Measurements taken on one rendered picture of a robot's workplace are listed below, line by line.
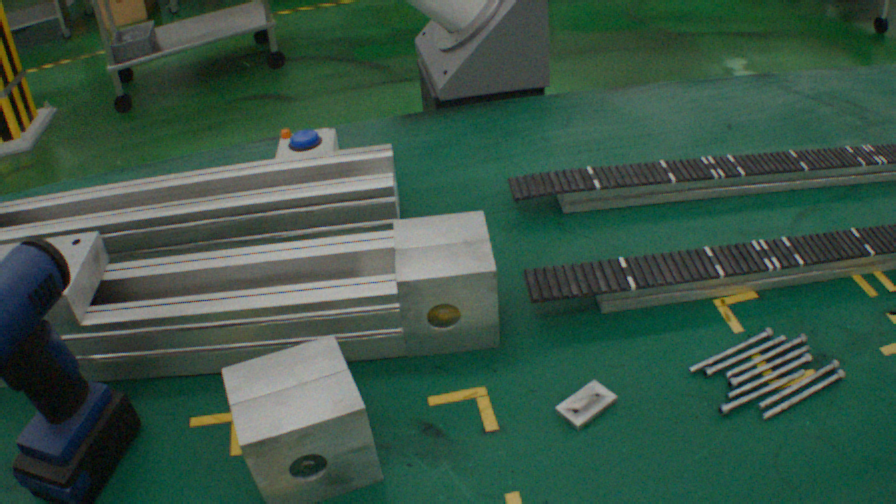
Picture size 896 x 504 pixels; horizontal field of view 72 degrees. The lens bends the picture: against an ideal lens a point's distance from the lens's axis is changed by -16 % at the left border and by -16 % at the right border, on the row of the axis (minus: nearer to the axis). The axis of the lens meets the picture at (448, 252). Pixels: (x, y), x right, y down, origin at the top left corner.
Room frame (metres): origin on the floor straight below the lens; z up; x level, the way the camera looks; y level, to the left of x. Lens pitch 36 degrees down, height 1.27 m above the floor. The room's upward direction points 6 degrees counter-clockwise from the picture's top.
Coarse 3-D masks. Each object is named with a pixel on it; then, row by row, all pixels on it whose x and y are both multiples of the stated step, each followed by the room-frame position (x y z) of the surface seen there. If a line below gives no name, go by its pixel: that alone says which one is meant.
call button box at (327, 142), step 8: (328, 128) 0.91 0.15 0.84; (320, 136) 0.89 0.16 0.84; (328, 136) 0.89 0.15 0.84; (336, 136) 0.91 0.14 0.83; (280, 144) 0.88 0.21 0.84; (288, 144) 0.88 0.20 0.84; (320, 144) 0.87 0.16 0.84; (328, 144) 0.87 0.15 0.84; (336, 144) 0.89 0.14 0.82; (280, 152) 0.86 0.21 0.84; (288, 152) 0.86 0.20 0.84; (296, 152) 0.85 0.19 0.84; (304, 152) 0.85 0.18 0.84; (312, 152) 0.85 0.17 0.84; (320, 152) 0.84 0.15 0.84
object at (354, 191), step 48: (96, 192) 0.77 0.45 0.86; (144, 192) 0.76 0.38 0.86; (192, 192) 0.77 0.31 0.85; (240, 192) 0.72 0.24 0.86; (288, 192) 0.71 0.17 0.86; (336, 192) 0.70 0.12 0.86; (384, 192) 0.70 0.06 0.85; (0, 240) 0.69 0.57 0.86; (144, 240) 0.69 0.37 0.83; (192, 240) 0.69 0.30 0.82; (240, 240) 0.70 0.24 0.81; (288, 240) 0.70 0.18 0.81
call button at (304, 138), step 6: (300, 132) 0.89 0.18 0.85; (306, 132) 0.88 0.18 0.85; (312, 132) 0.88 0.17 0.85; (294, 138) 0.87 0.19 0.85; (300, 138) 0.87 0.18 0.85; (306, 138) 0.86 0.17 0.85; (312, 138) 0.86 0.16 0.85; (318, 138) 0.87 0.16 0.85; (294, 144) 0.86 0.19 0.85; (300, 144) 0.86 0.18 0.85; (306, 144) 0.86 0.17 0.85; (312, 144) 0.86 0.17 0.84
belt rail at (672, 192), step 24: (840, 168) 0.75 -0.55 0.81; (864, 168) 0.75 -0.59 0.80; (888, 168) 0.75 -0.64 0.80; (576, 192) 0.74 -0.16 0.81; (600, 192) 0.74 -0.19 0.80; (624, 192) 0.74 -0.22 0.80; (648, 192) 0.74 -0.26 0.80; (672, 192) 0.75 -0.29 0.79; (696, 192) 0.74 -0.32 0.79; (720, 192) 0.74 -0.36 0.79; (744, 192) 0.74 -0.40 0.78
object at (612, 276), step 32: (640, 256) 0.59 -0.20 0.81; (672, 256) 0.58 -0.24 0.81; (704, 256) 0.58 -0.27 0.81; (736, 256) 0.57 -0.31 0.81; (768, 256) 0.57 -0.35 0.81; (800, 256) 0.56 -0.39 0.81; (832, 256) 0.55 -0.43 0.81; (864, 256) 0.55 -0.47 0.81; (544, 288) 0.55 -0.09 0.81; (576, 288) 0.55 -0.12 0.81; (608, 288) 0.55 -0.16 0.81; (640, 288) 0.54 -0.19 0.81
